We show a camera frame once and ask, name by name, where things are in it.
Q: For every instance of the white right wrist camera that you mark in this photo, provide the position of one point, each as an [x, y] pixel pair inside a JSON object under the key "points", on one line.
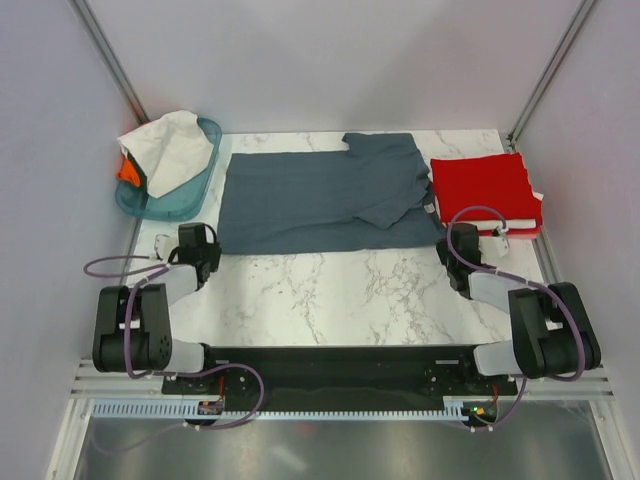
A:
{"points": [[494, 244]]}

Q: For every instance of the white slotted cable duct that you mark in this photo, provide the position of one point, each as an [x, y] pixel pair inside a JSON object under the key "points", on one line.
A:
{"points": [[199, 410]]}

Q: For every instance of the folded red t-shirt bottom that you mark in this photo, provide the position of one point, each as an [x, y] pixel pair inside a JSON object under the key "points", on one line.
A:
{"points": [[520, 234]]}

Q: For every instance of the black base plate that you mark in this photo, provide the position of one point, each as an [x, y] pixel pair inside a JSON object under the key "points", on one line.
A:
{"points": [[356, 377]]}

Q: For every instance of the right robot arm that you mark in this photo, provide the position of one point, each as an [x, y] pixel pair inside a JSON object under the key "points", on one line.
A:
{"points": [[551, 333]]}

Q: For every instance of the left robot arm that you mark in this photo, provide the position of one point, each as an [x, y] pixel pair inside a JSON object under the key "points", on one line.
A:
{"points": [[133, 332]]}

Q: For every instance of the crumpled white t-shirt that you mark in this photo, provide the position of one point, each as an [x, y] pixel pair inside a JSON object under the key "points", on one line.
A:
{"points": [[171, 150]]}

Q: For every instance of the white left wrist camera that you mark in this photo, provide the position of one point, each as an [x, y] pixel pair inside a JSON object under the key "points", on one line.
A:
{"points": [[163, 245]]}

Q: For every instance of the dark green t-shirt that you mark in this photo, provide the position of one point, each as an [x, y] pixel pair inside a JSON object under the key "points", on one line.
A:
{"points": [[142, 179]]}

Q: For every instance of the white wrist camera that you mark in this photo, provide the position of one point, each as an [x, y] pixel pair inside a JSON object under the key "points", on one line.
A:
{"points": [[163, 245], [494, 244]]}

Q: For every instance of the grey-blue t-shirt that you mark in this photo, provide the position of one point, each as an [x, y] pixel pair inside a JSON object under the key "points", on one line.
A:
{"points": [[375, 194]]}

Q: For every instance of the teal plastic bin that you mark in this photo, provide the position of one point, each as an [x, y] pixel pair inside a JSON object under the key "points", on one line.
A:
{"points": [[183, 203]]}

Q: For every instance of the folded white t-shirt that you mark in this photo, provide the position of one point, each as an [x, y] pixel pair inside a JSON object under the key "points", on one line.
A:
{"points": [[490, 225]]}

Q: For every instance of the orange t-shirt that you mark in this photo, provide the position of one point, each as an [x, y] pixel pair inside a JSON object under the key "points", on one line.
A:
{"points": [[126, 173]]}

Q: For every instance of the folded red t-shirt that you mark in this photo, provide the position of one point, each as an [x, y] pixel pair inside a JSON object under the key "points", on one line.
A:
{"points": [[500, 182], [520, 234]]}

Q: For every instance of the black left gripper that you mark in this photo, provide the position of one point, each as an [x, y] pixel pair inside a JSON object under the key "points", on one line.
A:
{"points": [[214, 251]]}

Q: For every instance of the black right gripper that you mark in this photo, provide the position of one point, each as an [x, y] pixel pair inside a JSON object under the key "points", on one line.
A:
{"points": [[441, 246]]}

